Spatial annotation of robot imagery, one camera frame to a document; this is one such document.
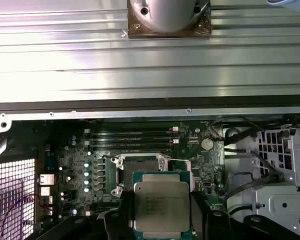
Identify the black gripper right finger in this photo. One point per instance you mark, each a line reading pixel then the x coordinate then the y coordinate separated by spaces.
pixel 210 227

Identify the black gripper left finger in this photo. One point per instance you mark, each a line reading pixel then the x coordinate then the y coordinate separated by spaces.
pixel 115 225

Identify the silver topped CPU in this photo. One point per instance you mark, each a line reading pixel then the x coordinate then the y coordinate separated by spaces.
pixel 162 200

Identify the CPU socket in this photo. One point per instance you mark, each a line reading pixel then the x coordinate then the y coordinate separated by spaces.
pixel 140 166

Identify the RAM slot white latches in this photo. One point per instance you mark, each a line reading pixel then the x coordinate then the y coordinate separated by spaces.
pixel 130 142
pixel 130 131

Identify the RAM slot black latches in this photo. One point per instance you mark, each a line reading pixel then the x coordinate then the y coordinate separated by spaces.
pixel 130 136

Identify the teal top capacitor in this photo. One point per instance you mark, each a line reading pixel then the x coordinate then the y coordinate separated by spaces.
pixel 86 165
pixel 86 182
pixel 86 189
pixel 89 152
pixel 86 173

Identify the green motherboard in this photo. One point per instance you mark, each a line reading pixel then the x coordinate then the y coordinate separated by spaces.
pixel 210 165

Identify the silver rear port block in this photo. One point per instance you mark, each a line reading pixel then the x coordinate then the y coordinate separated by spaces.
pixel 47 179
pixel 45 191

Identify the round coin cell battery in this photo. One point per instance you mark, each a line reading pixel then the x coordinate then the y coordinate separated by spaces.
pixel 207 144

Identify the black PC case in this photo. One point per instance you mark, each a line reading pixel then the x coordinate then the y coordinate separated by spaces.
pixel 140 113

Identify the brown square base plate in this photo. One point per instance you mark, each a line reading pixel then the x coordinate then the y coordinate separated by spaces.
pixel 165 35

